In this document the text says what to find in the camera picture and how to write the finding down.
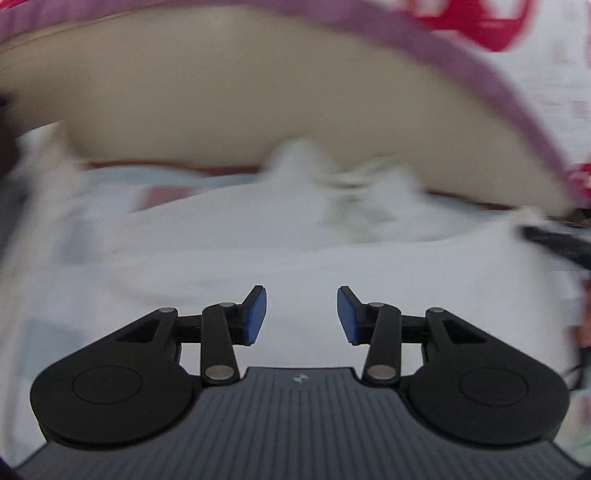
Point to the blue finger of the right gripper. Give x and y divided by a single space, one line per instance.
569 247

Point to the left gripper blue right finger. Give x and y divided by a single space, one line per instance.
377 325

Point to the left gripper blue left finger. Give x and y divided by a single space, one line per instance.
224 326

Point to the cream waffle knit garment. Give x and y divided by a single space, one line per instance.
302 239

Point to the light green garment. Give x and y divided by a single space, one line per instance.
574 435

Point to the bear print quilt purple trim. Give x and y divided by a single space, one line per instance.
393 30

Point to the beige bed base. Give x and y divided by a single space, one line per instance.
191 85

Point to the folded dark brown sweater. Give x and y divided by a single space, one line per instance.
9 149

